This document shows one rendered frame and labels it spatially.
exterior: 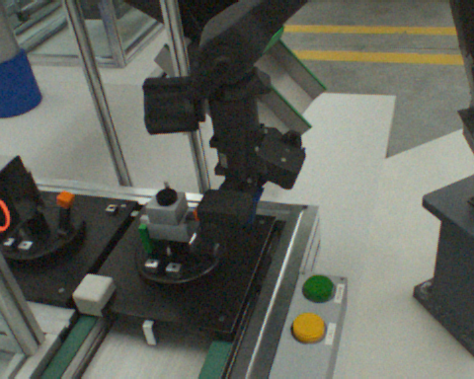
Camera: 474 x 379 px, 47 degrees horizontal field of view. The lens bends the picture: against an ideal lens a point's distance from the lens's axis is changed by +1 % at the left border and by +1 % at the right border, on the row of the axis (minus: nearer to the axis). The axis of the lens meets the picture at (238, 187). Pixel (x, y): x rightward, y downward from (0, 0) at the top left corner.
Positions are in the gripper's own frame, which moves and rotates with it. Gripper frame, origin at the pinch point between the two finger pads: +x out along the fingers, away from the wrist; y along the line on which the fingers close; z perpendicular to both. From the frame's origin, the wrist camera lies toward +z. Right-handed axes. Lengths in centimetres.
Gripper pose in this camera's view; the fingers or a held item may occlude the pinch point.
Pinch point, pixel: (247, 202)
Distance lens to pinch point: 73.1
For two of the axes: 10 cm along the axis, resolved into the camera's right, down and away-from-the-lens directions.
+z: 9.5, 0.9, -3.1
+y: 3.0, -6.0, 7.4
